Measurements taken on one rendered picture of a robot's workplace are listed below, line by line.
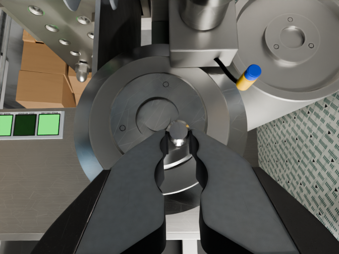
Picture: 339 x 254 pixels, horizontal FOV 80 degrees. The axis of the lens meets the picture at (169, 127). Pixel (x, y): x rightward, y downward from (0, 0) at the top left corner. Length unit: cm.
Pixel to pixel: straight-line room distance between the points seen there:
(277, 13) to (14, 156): 60
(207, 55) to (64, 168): 47
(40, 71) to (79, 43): 182
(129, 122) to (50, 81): 212
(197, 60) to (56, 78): 213
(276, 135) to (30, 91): 212
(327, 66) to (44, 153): 56
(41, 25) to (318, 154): 48
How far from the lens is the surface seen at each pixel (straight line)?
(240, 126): 18
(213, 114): 17
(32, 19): 48
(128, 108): 16
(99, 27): 23
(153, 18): 62
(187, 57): 16
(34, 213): 61
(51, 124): 59
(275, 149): 38
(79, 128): 19
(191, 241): 53
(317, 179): 30
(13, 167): 63
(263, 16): 23
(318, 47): 23
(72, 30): 47
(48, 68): 231
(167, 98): 16
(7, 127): 65
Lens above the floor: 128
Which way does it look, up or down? 10 degrees down
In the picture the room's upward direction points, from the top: 179 degrees clockwise
